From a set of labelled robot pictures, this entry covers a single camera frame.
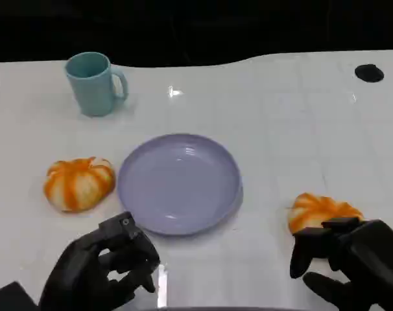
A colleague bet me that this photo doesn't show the black table hole cover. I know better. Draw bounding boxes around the black table hole cover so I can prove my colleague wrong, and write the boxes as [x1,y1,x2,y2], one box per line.
[354,63,385,83]

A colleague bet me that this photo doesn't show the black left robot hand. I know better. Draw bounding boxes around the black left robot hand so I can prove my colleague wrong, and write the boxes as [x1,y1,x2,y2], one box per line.
[39,211,161,311]

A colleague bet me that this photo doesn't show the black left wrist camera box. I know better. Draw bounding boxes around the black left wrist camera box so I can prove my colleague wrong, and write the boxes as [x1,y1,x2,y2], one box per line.
[0,281,39,311]

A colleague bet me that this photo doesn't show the orange and white bread roll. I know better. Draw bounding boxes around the orange and white bread roll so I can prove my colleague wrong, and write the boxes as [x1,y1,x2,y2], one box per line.
[287,192,364,236]
[43,156,116,214]

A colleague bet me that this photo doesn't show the lilac plate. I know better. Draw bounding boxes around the lilac plate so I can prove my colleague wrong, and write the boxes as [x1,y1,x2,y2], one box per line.
[117,133,244,236]

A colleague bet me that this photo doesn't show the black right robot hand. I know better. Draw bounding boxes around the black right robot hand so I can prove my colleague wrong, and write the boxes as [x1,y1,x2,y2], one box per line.
[289,216,393,311]

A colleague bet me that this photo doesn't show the pale green mug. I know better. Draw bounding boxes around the pale green mug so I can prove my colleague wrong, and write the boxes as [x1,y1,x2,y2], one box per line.
[64,51,130,117]

